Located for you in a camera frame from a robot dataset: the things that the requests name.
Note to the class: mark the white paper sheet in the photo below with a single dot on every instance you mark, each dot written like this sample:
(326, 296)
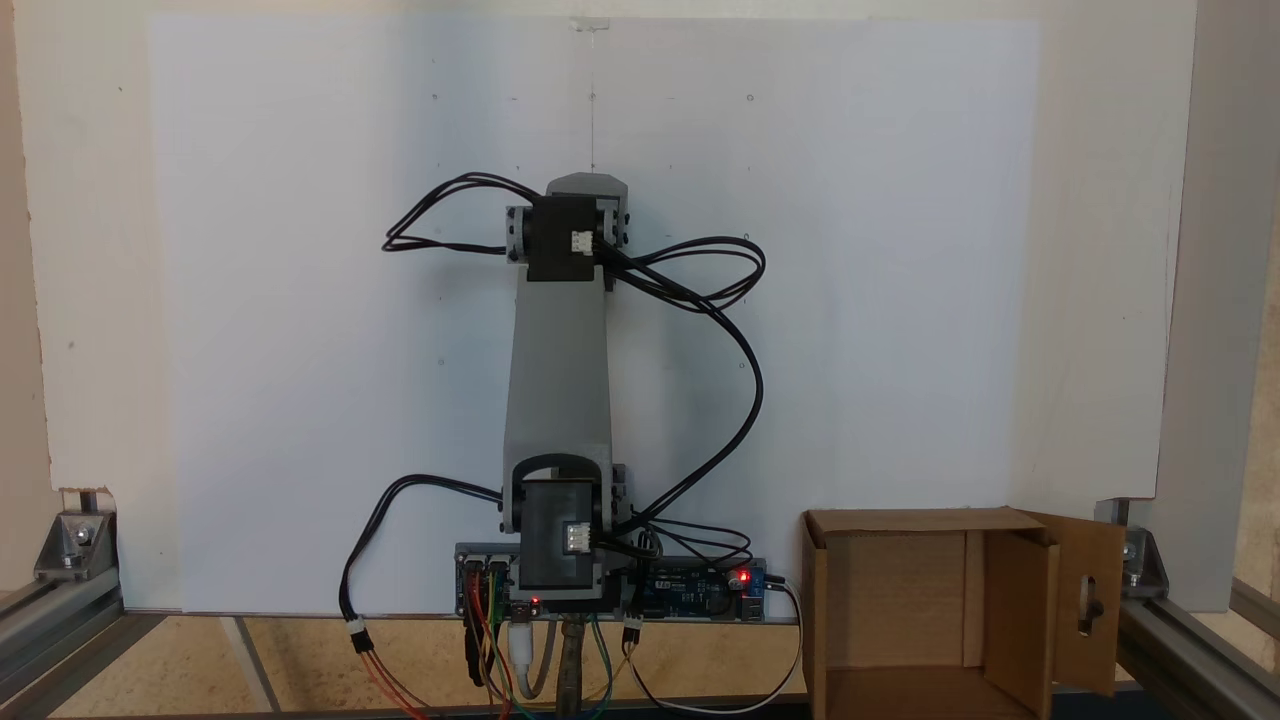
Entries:
(300, 350)

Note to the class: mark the metal corner bracket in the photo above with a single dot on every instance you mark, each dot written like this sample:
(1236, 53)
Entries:
(1140, 565)
(72, 545)

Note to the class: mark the aluminium frame rail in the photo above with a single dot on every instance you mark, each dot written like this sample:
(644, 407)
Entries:
(1190, 650)
(50, 630)

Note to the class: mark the brown cardboard box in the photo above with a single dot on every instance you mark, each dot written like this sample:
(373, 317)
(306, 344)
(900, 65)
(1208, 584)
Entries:
(900, 600)

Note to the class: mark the blue circuit board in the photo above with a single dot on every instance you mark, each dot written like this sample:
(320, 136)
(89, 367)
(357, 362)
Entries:
(690, 603)

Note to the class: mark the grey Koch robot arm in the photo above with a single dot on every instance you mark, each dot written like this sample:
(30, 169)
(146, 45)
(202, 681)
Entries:
(558, 380)

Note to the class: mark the clear tape piece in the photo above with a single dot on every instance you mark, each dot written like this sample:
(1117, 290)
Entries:
(590, 23)

